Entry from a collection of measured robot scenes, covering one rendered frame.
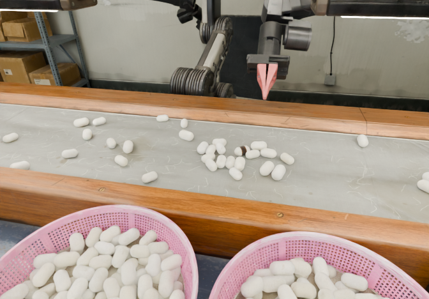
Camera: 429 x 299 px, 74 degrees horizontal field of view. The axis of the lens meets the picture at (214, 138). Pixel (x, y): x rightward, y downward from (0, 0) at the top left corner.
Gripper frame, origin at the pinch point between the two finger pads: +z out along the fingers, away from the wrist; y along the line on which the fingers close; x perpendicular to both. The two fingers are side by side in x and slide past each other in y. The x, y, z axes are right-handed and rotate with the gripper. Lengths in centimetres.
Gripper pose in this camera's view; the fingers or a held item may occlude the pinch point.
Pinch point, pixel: (264, 95)
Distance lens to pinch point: 70.1
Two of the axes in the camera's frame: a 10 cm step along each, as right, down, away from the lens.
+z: -1.4, 9.4, -3.3
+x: 1.3, 3.4, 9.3
